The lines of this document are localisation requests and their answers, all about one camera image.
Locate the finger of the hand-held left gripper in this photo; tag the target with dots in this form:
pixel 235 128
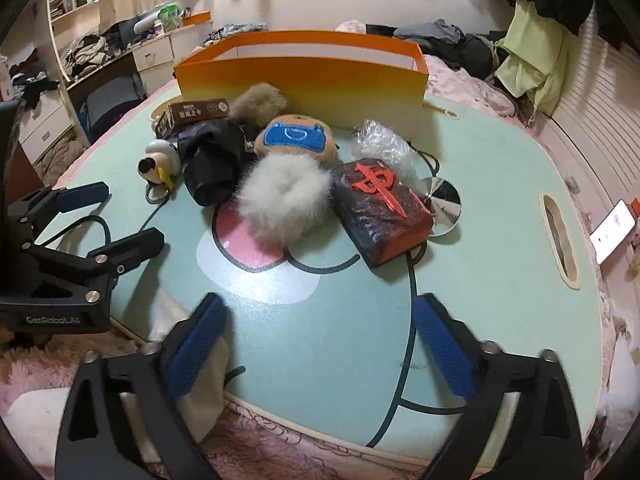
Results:
pixel 82 195
pixel 135 245

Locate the white fur pompom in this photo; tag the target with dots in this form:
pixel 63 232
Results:
pixel 280 195

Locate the white cylinder roll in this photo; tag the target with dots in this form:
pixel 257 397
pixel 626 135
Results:
pixel 147 22

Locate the dark grey seat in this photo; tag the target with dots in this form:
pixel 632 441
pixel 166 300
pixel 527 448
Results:
pixel 115 105

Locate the pink floral blanket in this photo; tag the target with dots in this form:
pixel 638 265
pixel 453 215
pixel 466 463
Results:
pixel 480 95

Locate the orange phone holder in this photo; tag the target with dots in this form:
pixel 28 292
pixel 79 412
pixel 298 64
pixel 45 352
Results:
pixel 634 206

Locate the orange white box lid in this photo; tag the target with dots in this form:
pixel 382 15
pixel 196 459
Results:
pixel 196 19

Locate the white slatted panel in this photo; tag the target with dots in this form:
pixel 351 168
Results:
pixel 600 125

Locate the brown fur pompom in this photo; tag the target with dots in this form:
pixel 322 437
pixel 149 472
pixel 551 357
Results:
pixel 260 102

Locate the dark wooden desk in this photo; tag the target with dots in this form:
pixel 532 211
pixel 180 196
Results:
pixel 100 72

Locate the smartphone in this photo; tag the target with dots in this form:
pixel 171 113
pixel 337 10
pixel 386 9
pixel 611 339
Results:
pixel 612 230

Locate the black block with red symbol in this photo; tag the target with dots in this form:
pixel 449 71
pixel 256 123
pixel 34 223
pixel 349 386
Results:
pixel 380 220

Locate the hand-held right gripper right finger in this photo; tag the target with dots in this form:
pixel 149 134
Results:
pixel 440 347

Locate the light green garment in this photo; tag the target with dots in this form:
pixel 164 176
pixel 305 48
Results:
pixel 535 60

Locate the orange cardboard box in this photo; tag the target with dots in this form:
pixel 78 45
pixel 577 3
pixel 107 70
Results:
pixel 325 85

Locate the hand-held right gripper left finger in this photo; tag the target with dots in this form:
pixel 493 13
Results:
pixel 192 350

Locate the capybara plush toy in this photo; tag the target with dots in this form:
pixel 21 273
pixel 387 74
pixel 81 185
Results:
pixel 295 137

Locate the black white clothes heap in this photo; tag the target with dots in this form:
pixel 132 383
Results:
pixel 92 52

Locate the white wall shelf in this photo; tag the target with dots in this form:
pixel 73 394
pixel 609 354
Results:
pixel 75 0

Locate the black garment heap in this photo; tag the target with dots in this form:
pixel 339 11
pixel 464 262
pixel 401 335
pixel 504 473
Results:
pixel 30 82

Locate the clear plastic wrap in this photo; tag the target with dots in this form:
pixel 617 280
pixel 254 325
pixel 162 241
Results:
pixel 385 145

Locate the small brown box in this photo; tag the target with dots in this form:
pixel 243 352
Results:
pixel 192 112

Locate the black white patterned cloth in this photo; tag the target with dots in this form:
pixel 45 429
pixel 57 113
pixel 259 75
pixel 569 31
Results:
pixel 237 32

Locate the silver reflective cone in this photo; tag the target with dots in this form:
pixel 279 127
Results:
pixel 445 205

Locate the white duck toy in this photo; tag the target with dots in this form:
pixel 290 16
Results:
pixel 160 160

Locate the pile of dark clothes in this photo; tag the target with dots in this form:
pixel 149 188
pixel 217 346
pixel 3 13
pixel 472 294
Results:
pixel 470 52

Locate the white drawer cabinet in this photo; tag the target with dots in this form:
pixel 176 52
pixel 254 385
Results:
pixel 47 120
pixel 155 60

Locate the pink fluffy blanket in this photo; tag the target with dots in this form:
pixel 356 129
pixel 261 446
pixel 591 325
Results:
pixel 35 375

